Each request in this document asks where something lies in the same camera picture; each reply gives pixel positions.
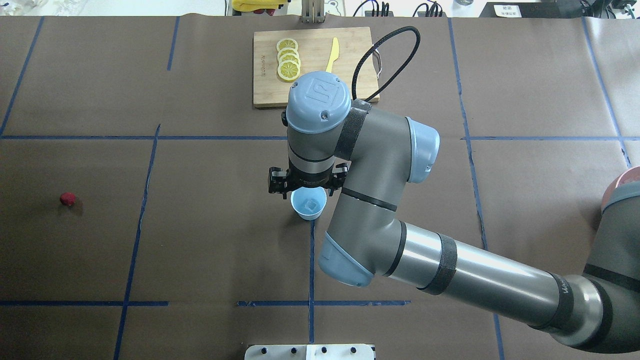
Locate clear ice cube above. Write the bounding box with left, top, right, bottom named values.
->
left=304, top=198, right=322, bottom=214

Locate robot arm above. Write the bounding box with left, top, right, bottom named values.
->
left=269, top=71, right=640, bottom=354

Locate light blue paper cup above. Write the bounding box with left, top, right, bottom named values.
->
left=290, top=187, right=328, bottom=221

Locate pink bowl of ice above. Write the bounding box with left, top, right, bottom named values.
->
left=609, top=166, right=640, bottom=203

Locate yellow plastic knife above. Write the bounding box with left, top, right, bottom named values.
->
left=325, top=37, right=340, bottom=73

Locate lemon slice top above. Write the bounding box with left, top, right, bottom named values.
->
left=276, top=38, right=299, bottom=52

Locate yellow cloth bag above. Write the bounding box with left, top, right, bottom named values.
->
left=231, top=0, right=290, bottom=13

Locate red strawberry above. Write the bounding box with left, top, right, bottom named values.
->
left=59, top=192, right=77, bottom=207

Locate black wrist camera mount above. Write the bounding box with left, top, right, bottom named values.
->
left=268, top=162, right=350, bottom=199

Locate aluminium frame post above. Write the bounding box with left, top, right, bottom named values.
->
left=301, top=0, right=326, bottom=24

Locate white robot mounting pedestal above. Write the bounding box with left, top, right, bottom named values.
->
left=244, top=343, right=377, bottom=360

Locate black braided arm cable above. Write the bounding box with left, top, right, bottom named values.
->
left=351, top=26, right=421, bottom=102

